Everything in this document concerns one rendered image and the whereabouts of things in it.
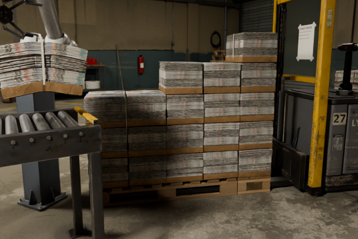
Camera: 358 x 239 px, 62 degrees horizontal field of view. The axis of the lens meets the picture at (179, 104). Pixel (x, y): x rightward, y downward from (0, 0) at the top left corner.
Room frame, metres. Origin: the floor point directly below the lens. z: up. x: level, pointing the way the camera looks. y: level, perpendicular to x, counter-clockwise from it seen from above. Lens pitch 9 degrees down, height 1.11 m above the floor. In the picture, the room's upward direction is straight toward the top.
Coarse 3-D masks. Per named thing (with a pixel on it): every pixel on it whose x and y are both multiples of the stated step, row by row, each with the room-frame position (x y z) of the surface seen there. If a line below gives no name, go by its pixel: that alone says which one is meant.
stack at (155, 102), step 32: (96, 96) 2.10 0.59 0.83; (128, 96) 2.12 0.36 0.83; (160, 96) 2.16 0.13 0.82; (192, 96) 2.21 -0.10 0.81; (224, 96) 2.27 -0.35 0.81; (128, 128) 2.11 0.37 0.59; (160, 128) 2.16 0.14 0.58; (192, 128) 2.20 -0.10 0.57; (224, 128) 2.26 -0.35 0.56; (128, 160) 2.24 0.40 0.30; (160, 160) 2.16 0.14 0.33; (192, 160) 2.21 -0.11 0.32; (224, 160) 2.26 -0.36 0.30; (128, 192) 2.11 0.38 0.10; (160, 192) 2.16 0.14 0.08; (224, 192) 2.26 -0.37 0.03
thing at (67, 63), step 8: (56, 48) 1.39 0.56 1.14; (64, 48) 1.40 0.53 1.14; (72, 48) 1.42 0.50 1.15; (80, 48) 1.44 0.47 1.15; (56, 56) 1.39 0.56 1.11; (64, 56) 1.40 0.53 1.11; (72, 56) 1.42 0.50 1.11; (80, 56) 1.44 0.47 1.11; (56, 64) 1.38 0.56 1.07; (64, 64) 1.40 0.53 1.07; (72, 64) 1.42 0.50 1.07; (80, 64) 1.44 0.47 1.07; (56, 72) 1.38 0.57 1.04; (64, 72) 1.40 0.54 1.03; (72, 72) 1.54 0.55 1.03; (80, 72) 1.44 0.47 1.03; (56, 80) 1.38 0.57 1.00; (64, 80) 1.40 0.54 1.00; (72, 80) 1.42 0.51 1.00; (80, 80) 1.44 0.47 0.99
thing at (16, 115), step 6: (0, 114) 1.57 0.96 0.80; (6, 114) 1.57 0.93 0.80; (12, 114) 1.57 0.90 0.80; (18, 114) 1.59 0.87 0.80; (30, 114) 1.62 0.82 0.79; (42, 114) 1.65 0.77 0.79; (72, 114) 1.73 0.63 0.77; (18, 120) 1.58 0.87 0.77; (30, 120) 1.61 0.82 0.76; (60, 120) 1.69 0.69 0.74; (18, 126) 1.58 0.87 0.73
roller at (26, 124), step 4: (20, 116) 1.56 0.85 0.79; (24, 116) 1.53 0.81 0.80; (28, 116) 1.59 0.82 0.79; (20, 120) 1.48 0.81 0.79; (24, 120) 1.43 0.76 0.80; (28, 120) 1.44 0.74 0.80; (20, 124) 1.44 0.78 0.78; (24, 124) 1.36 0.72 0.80; (28, 124) 1.34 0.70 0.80; (24, 128) 1.29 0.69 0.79; (28, 128) 1.26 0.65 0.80; (32, 128) 1.28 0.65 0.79
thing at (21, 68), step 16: (0, 48) 1.27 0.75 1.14; (16, 48) 1.30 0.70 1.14; (32, 48) 1.34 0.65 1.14; (0, 64) 1.27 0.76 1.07; (16, 64) 1.30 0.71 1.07; (32, 64) 1.34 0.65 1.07; (0, 80) 1.27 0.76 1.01; (16, 80) 1.30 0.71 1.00; (32, 80) 1.33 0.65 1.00; (16, 96) 1.31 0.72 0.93
